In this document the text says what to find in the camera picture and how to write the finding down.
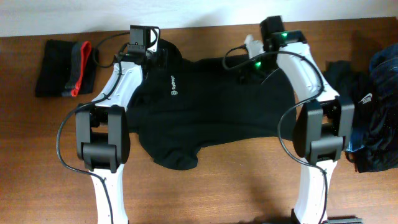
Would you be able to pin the black t-shirt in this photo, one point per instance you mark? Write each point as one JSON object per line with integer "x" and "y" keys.
{"x": 187, "y": 106}

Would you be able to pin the blue denim garment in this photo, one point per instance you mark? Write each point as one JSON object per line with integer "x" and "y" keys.
{"x": 383, "y": 71}

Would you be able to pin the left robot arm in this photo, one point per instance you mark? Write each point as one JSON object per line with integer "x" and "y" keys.
{"x": 102, "y": 136}

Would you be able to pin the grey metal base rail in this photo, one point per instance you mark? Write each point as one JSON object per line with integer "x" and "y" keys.
{"x": 344, "y": 220}

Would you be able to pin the light blue garment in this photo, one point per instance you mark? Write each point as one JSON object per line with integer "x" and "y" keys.
{"x": 356, "y": 140}

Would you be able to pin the black clothes pile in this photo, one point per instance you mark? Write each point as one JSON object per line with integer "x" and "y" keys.
{"x": 378, "y": 117}

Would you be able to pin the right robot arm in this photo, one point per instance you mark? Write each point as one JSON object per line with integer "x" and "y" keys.
{"x": 323, "y": 128}

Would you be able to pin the folded black garment red band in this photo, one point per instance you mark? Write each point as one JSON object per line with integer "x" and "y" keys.
{"x": 68, "y": 69}

